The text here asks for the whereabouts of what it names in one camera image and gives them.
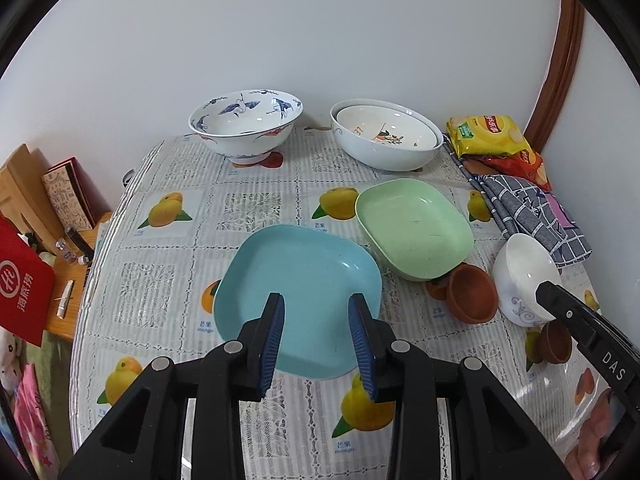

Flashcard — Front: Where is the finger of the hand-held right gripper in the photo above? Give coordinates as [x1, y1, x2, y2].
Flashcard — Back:
[535, 281, 602, 334]

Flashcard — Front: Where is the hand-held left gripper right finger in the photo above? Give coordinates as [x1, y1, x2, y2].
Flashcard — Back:
[347, 292, 566, 480]

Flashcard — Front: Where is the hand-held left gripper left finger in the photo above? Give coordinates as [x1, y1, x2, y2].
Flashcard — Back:
[60, 292, 286, 480]

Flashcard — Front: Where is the small white bowl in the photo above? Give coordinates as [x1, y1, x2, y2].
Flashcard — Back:
[491, 233, 563, 328]

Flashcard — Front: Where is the light blue plate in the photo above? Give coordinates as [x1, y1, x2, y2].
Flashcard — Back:
[213, 225, 383, 380]

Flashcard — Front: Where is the light green plate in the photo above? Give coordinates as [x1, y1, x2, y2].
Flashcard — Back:
[355, 178, 475, 282]

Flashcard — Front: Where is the person's right hand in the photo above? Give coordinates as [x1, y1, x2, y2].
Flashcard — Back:
[564, 389, 617, 480]

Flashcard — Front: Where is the grey checked cloth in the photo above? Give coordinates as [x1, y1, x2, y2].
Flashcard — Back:
[460, 157, 593, 268]

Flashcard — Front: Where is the mango print tablecloth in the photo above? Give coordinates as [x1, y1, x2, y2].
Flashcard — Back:
[70, 127, 616, 480]

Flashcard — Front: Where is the red chips bag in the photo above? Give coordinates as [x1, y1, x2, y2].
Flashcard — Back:
[462, 149, 553, 192]

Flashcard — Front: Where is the yellow chips bag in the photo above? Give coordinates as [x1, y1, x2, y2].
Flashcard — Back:
[446, 115, 536, 158]

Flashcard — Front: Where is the large white bowl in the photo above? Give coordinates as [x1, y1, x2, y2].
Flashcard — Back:
[329, 99, 444, 171]

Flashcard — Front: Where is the wooden side table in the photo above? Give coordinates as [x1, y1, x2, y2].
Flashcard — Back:
[42, 211, 113, 343]

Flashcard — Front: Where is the blue crane print bowl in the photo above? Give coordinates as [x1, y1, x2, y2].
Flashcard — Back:
[188, 89, 304, 167]

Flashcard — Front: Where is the white bowl orange print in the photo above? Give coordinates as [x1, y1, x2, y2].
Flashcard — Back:
[336, 105, 438, 152]

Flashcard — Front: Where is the patterned book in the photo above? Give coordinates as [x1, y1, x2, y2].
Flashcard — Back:
[42, 158, 97, 231]

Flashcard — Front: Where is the pink floral cloth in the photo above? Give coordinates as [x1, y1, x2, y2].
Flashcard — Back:
[12, 362, 56, 478]

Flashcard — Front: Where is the red paper bag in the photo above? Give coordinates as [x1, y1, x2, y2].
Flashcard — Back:
[0, 216, 56, 347]

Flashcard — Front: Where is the wooden cutting board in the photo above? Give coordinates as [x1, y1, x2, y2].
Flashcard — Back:
[0, 143, 66, 253]

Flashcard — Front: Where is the brown wooden door frame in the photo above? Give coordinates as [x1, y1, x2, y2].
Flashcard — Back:
[522, 0, 586, 153]

